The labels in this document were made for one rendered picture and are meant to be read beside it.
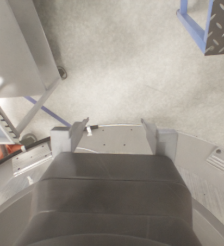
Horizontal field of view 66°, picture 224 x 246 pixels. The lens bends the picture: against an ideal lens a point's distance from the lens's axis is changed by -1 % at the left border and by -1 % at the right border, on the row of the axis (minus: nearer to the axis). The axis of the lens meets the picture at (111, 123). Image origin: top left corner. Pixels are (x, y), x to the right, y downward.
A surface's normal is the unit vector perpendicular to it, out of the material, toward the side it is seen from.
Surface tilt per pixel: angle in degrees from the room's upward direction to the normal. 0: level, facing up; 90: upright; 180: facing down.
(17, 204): 50
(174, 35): 0
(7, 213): 55
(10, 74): 0
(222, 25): 0
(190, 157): 90
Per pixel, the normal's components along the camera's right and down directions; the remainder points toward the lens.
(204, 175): -0.16, -0.76
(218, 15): -0.15, 0.65
